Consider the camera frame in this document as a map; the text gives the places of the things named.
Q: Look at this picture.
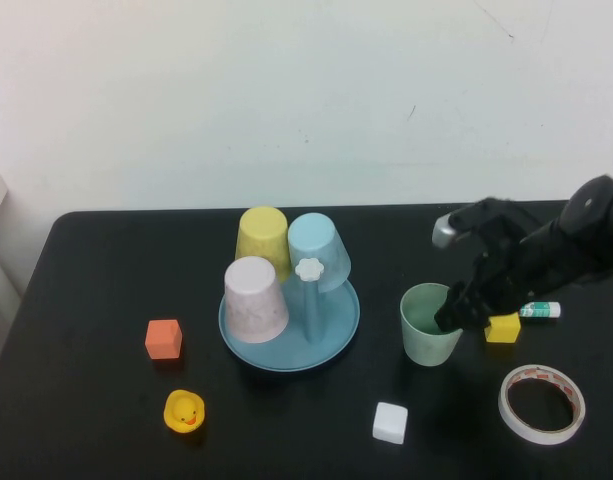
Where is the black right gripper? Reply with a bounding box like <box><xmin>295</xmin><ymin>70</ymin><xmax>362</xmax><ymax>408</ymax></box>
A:
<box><xmin>434</xmin><ymin>219</ymin><xmax>535</xmax><ymax>334</ymax></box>

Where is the green plastic cup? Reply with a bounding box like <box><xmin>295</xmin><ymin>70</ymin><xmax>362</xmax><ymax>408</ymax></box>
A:
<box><xmin>399</xmin><ymin>282</ymin><xmax>465</xmax><ymax>367</ymax></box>

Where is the light blue plastic cup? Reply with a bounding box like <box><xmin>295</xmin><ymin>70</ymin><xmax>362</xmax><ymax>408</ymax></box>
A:
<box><xmin>286</xmin><ymin>212</ymin><xmax>352</xmax><ymax>295</ymax></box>

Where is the pink plastic cup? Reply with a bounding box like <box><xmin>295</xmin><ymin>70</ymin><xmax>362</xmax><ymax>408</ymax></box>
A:
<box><xmin>223</xmin><ymin>256</ymin><xmax>291</xmax><ymax>345</ymax></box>

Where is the yellow plastic cup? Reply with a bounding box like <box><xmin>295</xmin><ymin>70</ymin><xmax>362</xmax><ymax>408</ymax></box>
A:
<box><xmin>234</xmin><ymin>206</ymin><xmax>292</xmax><ymax>285</ymax></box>

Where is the yellow cube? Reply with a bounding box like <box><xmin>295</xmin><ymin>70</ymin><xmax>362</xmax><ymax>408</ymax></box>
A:
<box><xmin>484</xmin><ymin>313</ymin><xmax>521</xmax><ymax>344</ymax></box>

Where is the green and white glue stick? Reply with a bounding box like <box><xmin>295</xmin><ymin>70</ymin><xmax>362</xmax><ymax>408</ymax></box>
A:
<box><xmin>518</xmin><ymin>300</ymin><xmax>562</xmax><ymax>321</ymax></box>

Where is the white cube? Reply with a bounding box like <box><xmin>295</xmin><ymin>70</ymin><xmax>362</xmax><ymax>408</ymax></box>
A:
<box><xmin>371</xmin><ymin>400</ymin><xmax>409</xmax><ymax>444</ymax></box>

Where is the white tape roll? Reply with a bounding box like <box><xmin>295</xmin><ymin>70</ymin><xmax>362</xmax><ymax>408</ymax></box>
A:
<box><xmin>497</xmin><ymin>363</ymin><xmax>586</xmax><ymax>446</ymax></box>

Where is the yellow rubber duck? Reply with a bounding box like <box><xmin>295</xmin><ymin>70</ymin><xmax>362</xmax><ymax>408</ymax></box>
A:
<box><xmin>163</xmin><ymin>389</ymin><xmax>207</xmax><ymax>434</ymax></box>

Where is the orange cube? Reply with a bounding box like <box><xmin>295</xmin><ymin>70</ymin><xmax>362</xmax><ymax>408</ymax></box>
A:
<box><xmin>144</xmin><ymin>319</ymin><xmax>183</xmax><ymax>361</ymax></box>

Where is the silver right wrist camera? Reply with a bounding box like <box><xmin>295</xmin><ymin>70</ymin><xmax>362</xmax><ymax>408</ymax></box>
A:
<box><xmin>431</xmin><ymin>198</ymin><xmax>492</xmax><ymax>250</ymax></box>

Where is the blue cup stand with post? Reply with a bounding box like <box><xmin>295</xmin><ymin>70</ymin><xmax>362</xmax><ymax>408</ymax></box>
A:
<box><xmin>218</xmin><ymin>257</ymin><xmax>361</xmax><ymax>372</ymax></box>

